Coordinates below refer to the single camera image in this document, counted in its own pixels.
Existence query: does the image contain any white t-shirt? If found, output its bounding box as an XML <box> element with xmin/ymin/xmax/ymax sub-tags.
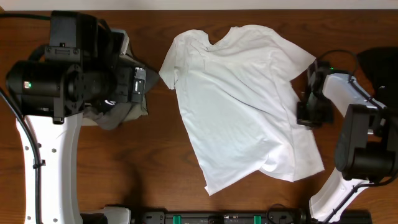
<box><xmin>159</xmin><ymin>25</ymin><xmax>324</xmax><ymax>195</ymax></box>

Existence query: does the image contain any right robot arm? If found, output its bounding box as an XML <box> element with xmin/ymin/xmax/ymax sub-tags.
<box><xmin>297</xmin><ymin>60</ymin><xmax>397</xmax><ymax>223</ymax></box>

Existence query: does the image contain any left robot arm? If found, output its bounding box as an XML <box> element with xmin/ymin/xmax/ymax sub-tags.
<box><xmin>1</xmin><ymin>11</ymin><xmax>147</xmax><ymax>224</ymax></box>

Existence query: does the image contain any beige folded garment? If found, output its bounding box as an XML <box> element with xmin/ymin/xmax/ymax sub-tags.
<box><xmin>82</xmin><ymin>102</ymin><xmax>148</xmax><ymax>130</ymax></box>

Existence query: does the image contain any black Nike t-shirt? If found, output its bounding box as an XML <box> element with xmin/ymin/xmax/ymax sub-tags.
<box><xmin>91</xmin><ymin>99</ymin><xmax>123</xmax><ymax>114</ymax></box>

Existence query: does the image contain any grey folded garment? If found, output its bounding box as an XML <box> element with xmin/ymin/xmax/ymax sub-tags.
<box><xmin>82</xmin><ymin>54</ymin><xmax>160</xmax><ymax>130</ymax></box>

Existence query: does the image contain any black crumpled garment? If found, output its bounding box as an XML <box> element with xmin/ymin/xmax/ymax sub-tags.
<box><xmin>357</xmin><ymin>47</ymin><xmax>397</xmax><ymax>109</ymax></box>

